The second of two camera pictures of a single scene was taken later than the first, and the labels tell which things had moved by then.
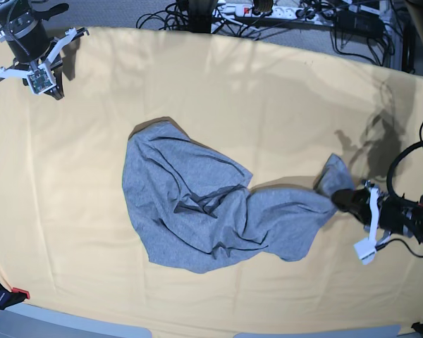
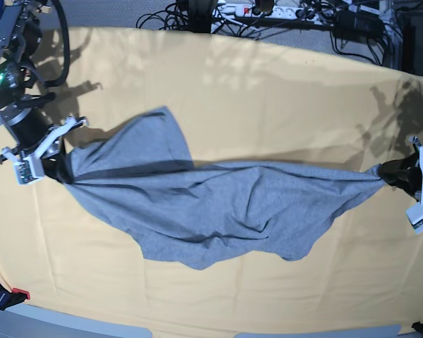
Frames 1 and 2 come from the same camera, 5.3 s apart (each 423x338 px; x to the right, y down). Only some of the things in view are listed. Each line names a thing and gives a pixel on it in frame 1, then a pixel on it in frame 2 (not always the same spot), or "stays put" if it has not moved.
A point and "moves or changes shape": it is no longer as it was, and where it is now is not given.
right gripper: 387,215 to 405,174
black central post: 199,15 stays put
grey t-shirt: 196,210 moves or changes shape
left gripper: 34,54 to 56,166
